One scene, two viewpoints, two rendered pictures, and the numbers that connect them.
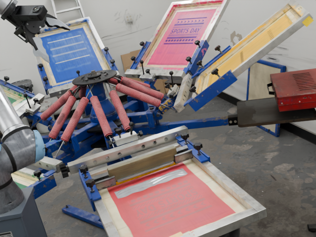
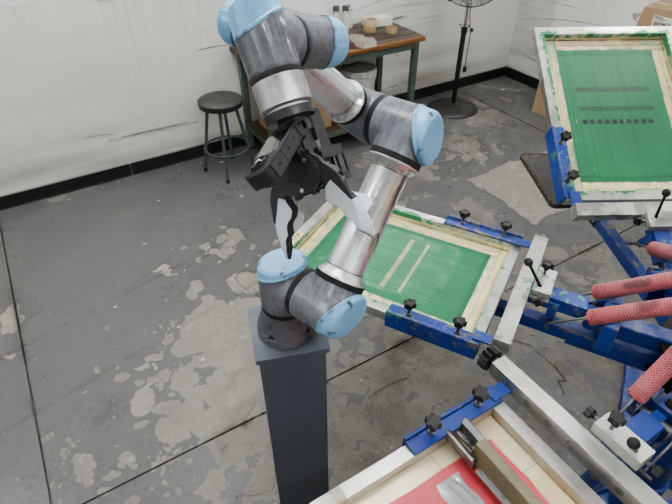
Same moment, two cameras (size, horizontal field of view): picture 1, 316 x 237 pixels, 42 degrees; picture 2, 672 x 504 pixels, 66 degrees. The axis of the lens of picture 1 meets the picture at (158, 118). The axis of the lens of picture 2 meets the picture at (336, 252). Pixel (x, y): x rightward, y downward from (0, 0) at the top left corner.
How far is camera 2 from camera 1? 1.30 m
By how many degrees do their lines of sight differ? 66
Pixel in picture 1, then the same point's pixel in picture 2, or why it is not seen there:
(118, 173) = (485, 465)
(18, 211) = (259, 355)
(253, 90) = not seen: outside the picture
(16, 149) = (299, 298)
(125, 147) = (587, 452)
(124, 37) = not seen: outside the picture
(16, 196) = (280, 339)
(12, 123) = (337, 262)
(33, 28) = (287, 184)
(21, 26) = not seen: hidden behind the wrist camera
